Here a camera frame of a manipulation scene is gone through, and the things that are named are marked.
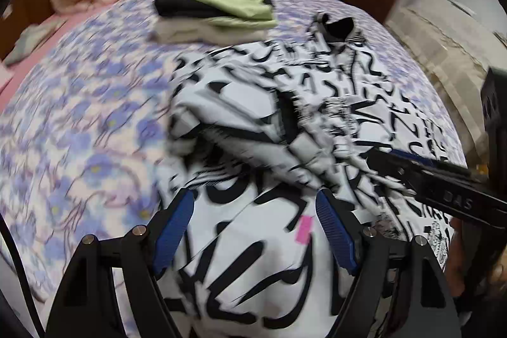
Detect green black folded clothes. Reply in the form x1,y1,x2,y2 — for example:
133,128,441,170
153,0,278,46

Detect purple floral bed blanket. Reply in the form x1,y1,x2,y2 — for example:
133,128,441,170
1,0,464,304

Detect brown wooden headboard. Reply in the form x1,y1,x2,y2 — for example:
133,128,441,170
1,0,54,60

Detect black white graffiti jacket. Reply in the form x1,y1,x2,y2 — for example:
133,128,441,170
162,13,452,337

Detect beige lace covered furniture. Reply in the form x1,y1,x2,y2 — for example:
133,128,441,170
386,0,506,167

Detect pink bed sheet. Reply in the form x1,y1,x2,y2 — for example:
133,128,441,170
1,0,118,107

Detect person right hand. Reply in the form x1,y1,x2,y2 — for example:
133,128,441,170
445,218,507,301

